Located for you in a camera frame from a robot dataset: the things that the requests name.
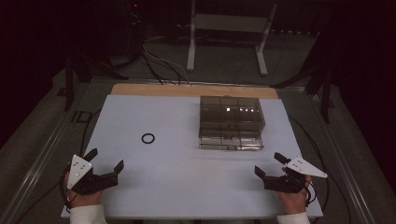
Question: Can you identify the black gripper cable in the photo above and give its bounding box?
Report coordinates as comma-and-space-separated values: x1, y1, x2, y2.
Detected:
13, 106, 104, 224
288, 113, 353, 224

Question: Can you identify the person's left hand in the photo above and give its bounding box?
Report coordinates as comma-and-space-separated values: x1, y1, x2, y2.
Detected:
64, 171, 104, 209

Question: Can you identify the black rubber ring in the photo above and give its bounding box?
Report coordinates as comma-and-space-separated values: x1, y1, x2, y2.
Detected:
141, 133, 156, 145

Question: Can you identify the white floor cable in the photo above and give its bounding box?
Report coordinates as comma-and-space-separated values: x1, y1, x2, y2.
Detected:
141, 35, 191, 85

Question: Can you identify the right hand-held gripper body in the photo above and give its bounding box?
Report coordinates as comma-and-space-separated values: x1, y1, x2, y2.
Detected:
263, 156, 329, 194

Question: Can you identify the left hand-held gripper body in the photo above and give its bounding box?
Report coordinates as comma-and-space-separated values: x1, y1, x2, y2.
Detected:
65, 154, 120, 196

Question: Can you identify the person's right hand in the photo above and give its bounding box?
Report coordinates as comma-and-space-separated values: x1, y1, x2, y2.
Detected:
275, 167, 313, 217

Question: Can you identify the metal floor rail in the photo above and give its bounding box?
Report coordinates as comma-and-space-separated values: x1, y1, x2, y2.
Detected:
311, 92, 377, 224
0, 110, 74, 224

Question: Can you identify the white metal stand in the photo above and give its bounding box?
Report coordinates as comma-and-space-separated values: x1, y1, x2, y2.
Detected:
186, 0, 278, 77

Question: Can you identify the black floor cable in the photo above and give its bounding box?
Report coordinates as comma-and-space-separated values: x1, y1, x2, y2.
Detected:
139, 49, 183, 86

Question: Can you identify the black stand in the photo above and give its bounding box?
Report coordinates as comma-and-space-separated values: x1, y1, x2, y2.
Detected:
63, 50, 129, 113
270, 29, 338, 124

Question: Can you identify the clear acrylic drawer box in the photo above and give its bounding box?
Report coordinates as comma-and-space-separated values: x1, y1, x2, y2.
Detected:
198, 95, 266, 152

